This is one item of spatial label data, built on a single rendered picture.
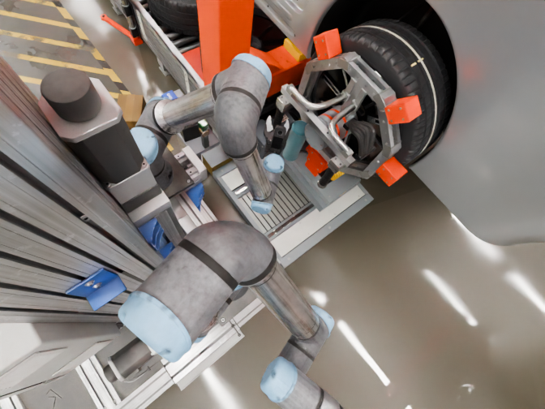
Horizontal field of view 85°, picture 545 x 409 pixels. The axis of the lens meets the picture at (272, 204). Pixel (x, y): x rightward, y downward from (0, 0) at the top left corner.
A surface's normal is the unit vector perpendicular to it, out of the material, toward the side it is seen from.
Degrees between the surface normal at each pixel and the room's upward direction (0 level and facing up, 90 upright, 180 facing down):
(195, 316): 45
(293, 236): 0
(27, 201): 90
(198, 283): 15
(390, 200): 0
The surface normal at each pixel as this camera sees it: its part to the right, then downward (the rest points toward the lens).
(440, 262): 0.14, -0.36
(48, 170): 0.62, 0.76
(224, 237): 0.33, -0.62
